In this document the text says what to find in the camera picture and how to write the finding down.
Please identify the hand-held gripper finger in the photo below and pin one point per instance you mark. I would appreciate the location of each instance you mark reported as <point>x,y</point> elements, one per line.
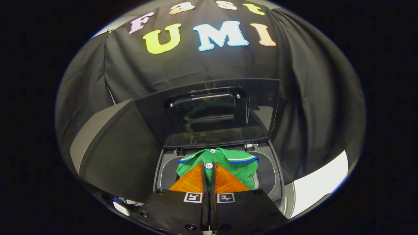
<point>213,202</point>
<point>204,202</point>

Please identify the green polo shirt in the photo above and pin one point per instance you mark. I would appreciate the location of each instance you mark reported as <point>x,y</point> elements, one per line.
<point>235,166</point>

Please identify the dark washing machine lid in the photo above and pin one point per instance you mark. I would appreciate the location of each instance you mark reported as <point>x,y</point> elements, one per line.
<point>156,124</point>

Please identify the grey cabinet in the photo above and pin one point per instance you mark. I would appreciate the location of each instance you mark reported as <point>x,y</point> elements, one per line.
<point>124,153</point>

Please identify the white board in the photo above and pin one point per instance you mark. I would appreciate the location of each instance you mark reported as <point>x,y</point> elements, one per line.
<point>320,182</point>

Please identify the black backdrop cloth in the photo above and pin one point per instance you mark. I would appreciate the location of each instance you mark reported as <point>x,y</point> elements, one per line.
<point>310,98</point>

